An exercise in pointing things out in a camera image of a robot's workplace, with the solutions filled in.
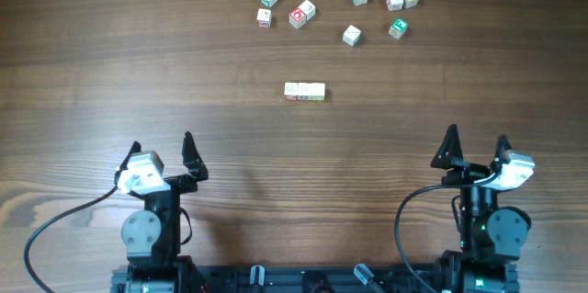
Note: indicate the white block green letter I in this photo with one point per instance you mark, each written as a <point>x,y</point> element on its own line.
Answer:
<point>308,8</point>

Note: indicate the white block circle engraving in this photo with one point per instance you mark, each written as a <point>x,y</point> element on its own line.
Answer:
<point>305,91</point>

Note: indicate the block green letter F top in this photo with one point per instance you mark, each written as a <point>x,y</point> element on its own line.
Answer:
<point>398,28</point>

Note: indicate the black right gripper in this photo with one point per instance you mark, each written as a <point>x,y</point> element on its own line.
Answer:
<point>466,172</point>

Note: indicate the block red letter U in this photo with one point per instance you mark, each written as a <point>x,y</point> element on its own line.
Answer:
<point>291,91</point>

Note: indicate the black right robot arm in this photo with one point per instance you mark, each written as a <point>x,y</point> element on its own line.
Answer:
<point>491,237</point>

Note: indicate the white block green side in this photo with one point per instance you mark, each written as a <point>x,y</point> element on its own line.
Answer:
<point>352,35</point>

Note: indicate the block yellow letter C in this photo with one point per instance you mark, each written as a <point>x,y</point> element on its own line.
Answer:
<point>318,91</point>

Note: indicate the block red digit six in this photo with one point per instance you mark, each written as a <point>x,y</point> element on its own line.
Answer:
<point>264,18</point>

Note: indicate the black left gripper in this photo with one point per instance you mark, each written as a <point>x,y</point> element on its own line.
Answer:
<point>181,185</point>

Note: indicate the white block red drawing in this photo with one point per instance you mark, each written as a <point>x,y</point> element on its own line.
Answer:
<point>393,5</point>

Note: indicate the block red letter O top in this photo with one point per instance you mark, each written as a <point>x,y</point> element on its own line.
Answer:
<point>297,18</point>

